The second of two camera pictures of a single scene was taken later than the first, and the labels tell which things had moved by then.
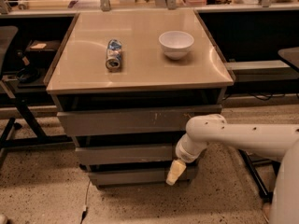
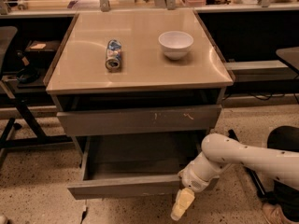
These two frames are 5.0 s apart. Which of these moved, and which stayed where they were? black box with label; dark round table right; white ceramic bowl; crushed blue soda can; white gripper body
Moved: white gripper body
Stayed: dark round table right; black box with label; crushed blue soda can; white ceramic bowl
